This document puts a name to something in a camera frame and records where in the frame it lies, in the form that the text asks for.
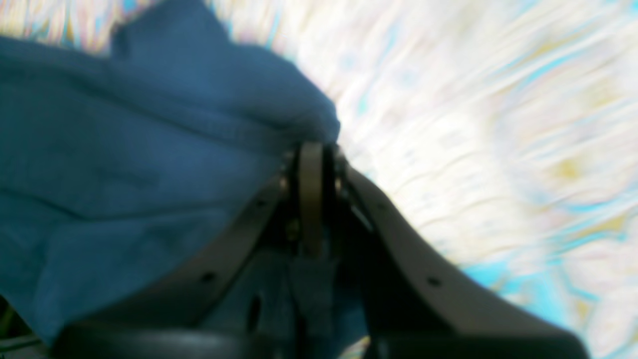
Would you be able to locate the dark navy t-shirt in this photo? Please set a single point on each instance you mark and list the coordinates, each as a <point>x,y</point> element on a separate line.
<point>116,169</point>

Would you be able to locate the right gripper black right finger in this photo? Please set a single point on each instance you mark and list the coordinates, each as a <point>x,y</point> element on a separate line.
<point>416,304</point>

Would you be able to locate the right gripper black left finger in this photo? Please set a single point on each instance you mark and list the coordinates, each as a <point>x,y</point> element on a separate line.
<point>257,291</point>

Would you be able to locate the patterned colourful tablecloth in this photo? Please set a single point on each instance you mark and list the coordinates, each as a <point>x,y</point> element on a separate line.
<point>504,130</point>

